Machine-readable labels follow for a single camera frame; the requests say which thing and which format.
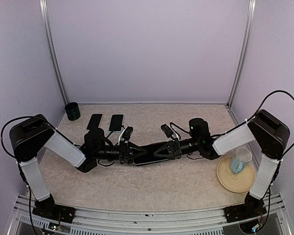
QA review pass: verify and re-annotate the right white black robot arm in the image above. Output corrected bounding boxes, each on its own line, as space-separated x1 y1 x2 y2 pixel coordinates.
153 110 290 217

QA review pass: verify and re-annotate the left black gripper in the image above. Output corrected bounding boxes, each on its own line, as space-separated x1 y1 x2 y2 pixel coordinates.
93 140 147 164

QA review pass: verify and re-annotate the light blue mug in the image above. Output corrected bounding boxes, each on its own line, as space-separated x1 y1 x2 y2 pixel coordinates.
229 147 252 174

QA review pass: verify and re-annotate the front aluminium rail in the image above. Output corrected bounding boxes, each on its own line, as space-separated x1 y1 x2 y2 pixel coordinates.
4 194 294 235

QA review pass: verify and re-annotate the aluminium frame post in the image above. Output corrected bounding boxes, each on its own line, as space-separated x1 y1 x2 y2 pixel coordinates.
39 0 69 105
227 0 256 109

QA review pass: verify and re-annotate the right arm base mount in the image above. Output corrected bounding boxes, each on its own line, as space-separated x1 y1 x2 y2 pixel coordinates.
223 197 267 223

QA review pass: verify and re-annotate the light blue phone case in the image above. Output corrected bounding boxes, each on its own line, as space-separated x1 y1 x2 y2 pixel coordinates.
108 114 125 133

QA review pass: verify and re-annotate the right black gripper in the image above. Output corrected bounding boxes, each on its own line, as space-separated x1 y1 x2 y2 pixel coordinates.
154 137 202 159

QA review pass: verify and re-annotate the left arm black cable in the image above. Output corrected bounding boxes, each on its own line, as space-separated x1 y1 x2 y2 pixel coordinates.
0 116 47 160

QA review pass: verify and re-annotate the dark green cup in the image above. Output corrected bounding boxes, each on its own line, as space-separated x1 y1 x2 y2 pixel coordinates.
64 102 80 121

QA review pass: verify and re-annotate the left aluminium frame post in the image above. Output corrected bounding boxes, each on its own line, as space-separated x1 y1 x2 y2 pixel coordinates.
39 0 69 105

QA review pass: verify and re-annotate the right aluminium frame post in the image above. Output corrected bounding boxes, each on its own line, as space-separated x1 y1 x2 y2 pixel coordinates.
227 0 256 109

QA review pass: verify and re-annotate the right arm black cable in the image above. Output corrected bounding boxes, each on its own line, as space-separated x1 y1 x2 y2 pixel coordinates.
245 90 294 157

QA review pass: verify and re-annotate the beige round plate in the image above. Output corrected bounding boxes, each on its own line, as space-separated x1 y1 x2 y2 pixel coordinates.
216 157 256 193

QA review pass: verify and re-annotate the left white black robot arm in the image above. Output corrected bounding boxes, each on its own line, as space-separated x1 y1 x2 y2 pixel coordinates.
9 114 147 218

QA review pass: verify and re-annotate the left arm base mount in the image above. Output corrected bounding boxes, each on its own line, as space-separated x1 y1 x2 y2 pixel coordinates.
32 201 76 224

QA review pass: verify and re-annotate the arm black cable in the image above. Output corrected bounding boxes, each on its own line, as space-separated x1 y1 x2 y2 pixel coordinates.
245 90 294 157
0 116 47 160

